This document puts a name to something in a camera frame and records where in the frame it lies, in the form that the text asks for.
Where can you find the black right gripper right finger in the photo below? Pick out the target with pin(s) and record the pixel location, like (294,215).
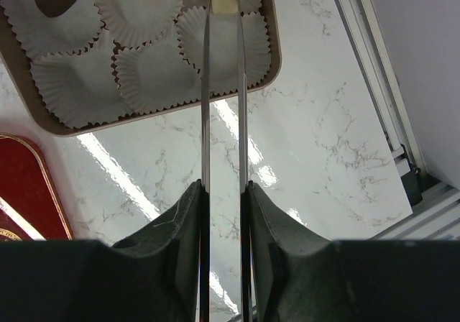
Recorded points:
(301,276)

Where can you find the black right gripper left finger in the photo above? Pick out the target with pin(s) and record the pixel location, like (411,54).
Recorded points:
(151,275)

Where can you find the steel kitchen tongs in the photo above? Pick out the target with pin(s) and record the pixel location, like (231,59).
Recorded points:
(205,240)

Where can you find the gold chocolate box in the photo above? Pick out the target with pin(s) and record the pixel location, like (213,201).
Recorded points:
(17,65)

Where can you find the red lacquer tray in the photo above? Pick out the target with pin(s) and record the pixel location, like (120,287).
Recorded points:
(30,205)

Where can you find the aluminium profile rail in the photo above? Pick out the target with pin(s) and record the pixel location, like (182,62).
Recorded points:
(408,53)

